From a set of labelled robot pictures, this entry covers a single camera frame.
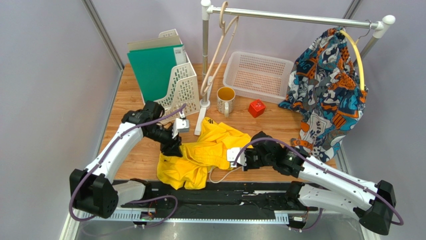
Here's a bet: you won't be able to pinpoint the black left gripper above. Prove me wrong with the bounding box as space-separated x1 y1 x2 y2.
145 124 183 158

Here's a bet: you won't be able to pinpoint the yellow shorts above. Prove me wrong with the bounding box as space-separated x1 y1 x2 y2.
156 117 251 190

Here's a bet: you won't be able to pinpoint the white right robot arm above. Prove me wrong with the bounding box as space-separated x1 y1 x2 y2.
227 131 403 236

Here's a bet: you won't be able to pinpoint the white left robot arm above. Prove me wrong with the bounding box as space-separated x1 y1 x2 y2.
68 100 189 222

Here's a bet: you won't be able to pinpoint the patterned blue orange shorts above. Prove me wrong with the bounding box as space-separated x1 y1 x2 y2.
278 27 368 163

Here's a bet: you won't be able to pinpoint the beige clothes hanger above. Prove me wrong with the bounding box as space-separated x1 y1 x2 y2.
199 0 240 101

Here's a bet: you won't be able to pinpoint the yellow clothes hanger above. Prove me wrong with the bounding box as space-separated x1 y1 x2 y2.
339 20 372 91

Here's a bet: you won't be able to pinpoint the red cube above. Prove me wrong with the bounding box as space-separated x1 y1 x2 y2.
248 99 266 118

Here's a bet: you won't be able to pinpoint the white perforated file holder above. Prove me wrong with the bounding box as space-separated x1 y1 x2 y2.
153 29 200 115

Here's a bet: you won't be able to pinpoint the white mug with yellow interior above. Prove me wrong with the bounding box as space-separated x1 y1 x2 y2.
216 86 236 118

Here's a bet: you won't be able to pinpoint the white perforated plastic basket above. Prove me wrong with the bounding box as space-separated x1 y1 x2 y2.
222 51 294 104

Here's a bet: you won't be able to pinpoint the green folder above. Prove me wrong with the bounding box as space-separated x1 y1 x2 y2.
127 44 188 102

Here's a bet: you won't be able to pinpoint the beige folder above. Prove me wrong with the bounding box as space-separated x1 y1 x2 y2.
127 35 182 51

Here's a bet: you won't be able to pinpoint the white clothes rack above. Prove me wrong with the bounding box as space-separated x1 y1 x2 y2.
193 0 397 137

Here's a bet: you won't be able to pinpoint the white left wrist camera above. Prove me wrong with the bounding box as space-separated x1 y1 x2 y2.
172 111 190 138

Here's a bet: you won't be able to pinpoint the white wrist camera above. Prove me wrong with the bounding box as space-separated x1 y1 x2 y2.
172 111 190 138
226 147 247 168

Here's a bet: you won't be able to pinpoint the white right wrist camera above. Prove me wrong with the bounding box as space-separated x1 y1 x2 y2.
226 147 247 168

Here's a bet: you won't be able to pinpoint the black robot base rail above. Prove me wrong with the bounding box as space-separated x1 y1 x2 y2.
122 181 319 220

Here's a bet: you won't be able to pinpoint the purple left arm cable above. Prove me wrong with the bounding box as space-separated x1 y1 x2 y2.
68 103 188 229

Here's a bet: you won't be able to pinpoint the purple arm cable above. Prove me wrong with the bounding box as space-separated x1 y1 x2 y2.
68 103 188 229
232 137 405 233

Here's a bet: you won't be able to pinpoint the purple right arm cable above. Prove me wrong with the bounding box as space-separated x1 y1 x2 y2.
232 137 405 233

